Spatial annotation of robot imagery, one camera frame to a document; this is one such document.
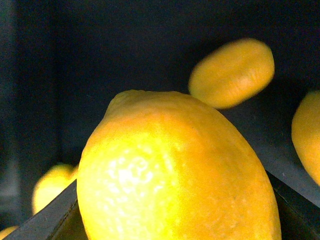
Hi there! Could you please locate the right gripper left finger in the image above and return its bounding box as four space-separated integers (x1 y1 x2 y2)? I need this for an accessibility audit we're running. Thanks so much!
6 180 77 240

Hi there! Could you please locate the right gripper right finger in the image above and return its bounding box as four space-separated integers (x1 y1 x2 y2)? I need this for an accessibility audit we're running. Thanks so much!
267 172 320 240

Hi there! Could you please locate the yellow lemon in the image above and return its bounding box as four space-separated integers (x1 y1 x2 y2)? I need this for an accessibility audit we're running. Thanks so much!
77 90 282 240
31 164 79 215
291 90 320 185
188 38 275 109
0 225 19 240

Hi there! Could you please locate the black lower display tray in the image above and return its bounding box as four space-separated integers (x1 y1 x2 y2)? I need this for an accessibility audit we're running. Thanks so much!
0 0 320 228

